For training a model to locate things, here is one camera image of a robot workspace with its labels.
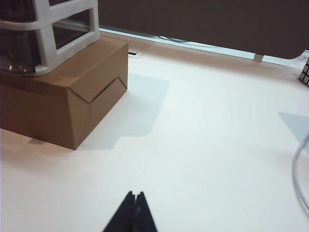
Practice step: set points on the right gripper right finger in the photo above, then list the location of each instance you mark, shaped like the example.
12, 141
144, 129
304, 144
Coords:
144, 217

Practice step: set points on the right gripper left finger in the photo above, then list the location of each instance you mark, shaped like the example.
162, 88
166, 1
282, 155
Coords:
120, 217

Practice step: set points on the brown cardboard box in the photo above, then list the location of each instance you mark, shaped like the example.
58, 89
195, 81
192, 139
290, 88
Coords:
48, 108

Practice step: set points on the white partition foot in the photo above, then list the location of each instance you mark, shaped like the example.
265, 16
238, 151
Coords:
258, 57

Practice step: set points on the grey desk partition panel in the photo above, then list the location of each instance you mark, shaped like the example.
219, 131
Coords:
193, 21

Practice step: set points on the black Rubik's cube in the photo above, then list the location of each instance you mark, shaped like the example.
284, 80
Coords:
305, 72

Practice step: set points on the white plastic drawer cabinet frame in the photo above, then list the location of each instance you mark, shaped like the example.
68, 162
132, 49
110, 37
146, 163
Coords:
46, 48

